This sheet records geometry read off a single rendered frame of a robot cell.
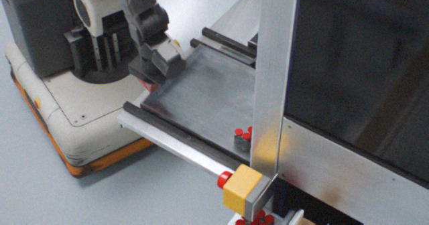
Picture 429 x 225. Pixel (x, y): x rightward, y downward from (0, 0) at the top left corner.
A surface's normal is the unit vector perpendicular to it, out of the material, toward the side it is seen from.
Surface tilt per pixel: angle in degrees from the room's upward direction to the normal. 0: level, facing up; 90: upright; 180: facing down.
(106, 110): 0
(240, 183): 0
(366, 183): 90
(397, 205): 90
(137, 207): 0
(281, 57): 90
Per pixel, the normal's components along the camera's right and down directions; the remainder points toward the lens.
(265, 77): -0.57, 0.62
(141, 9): 0.49, 0.22
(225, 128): 0.00, -0.66
